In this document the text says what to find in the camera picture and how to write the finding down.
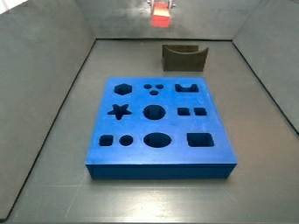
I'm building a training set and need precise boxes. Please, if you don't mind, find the red rectangular block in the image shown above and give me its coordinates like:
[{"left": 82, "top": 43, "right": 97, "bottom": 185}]
[{"left": 152, "top": 2, "right": 170, "bottom": 28}]

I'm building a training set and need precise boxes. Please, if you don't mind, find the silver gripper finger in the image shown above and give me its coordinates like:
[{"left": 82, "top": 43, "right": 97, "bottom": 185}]
[
  {"left": 168, "top": 0, "right": 176, "bottom": 8},
  {"left": 145, "top": 0, "right": 154, "bottom": 6}
]

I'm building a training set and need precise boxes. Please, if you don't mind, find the blue shape sorting board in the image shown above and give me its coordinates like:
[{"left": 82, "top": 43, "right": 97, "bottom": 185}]
[{"left": 85, "top": 78, "right": 237, "bottom": 179}]

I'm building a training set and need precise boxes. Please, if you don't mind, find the dark grey curved fixture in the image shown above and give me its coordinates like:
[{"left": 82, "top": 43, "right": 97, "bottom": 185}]
[{"left": 162, "top": 45, "right": 209, "bottom": 72}]

